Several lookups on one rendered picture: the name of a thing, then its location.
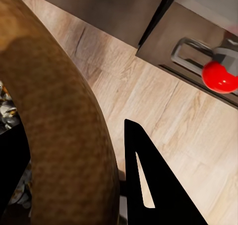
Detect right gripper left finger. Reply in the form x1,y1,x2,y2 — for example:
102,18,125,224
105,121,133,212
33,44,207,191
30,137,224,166
0,123,31,219

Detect popcorn bag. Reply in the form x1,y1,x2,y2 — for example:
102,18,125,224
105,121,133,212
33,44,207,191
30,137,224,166
0,0,120,225

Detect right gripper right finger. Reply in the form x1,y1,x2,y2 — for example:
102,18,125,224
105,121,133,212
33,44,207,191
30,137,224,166
124,119,208,225

